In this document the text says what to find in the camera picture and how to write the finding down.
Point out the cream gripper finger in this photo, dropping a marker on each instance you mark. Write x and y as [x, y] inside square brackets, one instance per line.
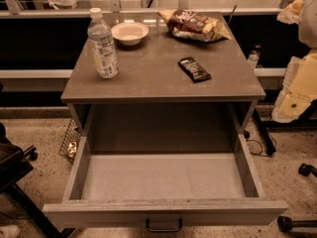
[291, 14]

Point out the clear plastic water bottle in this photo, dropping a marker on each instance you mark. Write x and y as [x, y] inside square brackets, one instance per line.
[102, 45]

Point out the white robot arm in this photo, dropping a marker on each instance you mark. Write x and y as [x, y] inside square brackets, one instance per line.
[307, 29]

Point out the small bottle on floor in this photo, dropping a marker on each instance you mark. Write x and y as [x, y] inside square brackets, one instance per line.
[254, 56]

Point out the grey cabinet with counter top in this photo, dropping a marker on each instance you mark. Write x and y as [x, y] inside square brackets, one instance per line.
[153, 106]

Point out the open grey top drawer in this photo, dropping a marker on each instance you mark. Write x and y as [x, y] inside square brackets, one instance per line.
[115, 189]

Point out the black chair caster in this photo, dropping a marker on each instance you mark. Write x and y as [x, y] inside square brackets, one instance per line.
[306, 170]

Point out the black snack bar wrapper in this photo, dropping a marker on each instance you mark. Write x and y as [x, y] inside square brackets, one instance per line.
[194, 70]

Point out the brown chip bag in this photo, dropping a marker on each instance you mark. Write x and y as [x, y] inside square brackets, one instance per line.
[191, 25]

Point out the black caster wheel leg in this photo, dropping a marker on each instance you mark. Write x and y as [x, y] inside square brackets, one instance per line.
[286, 224]

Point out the white ceramic bowl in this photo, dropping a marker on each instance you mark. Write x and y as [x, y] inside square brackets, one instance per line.
[129, 33]

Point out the black office chair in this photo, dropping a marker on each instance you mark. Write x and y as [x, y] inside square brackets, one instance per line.
[13, 167]

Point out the white shoe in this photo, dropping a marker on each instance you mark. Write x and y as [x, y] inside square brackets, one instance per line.
[9, 231]

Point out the black drawer handle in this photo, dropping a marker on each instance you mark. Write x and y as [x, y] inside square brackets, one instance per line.
[163, 227]

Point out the wire mesh basket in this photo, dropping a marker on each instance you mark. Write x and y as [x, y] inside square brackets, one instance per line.
[70, 142]

